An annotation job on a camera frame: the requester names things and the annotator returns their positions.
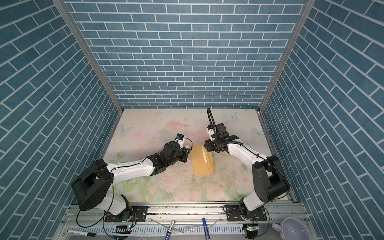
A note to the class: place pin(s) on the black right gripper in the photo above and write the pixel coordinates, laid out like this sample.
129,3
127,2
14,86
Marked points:
209,145

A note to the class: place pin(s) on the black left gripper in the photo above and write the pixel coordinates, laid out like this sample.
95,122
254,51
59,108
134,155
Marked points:
185,154

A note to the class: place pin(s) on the brown paper envelope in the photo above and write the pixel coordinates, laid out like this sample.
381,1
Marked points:
202,160

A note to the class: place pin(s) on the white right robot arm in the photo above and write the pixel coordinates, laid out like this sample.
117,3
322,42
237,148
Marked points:
269,180

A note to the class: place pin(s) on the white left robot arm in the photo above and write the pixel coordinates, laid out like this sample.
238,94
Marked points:
95,186

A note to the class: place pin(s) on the white-blue marker pen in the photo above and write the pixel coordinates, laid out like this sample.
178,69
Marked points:
170,230

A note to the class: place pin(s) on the blue marker pen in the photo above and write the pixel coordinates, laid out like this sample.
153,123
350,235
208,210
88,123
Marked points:
206,229

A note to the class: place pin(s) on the white plastic cup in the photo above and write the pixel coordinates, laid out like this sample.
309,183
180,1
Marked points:
292,229

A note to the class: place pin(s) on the black marker pen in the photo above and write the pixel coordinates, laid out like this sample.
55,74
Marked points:
81,233

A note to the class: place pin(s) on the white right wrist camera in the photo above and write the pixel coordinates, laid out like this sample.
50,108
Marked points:
211,132

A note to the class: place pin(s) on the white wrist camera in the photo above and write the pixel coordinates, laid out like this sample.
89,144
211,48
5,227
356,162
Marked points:
211,132
180,138

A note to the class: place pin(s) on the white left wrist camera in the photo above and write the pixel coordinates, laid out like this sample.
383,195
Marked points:
180,138

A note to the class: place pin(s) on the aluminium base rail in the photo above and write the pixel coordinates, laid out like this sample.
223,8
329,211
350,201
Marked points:
152,221

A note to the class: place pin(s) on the aluminium right corner post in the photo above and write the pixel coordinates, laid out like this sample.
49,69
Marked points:
303,16

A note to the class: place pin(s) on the aluminium corner post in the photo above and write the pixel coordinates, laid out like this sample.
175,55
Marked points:
77,34
303,16

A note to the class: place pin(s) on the aluminium left corner post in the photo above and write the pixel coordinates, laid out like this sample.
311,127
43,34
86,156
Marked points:
77,34

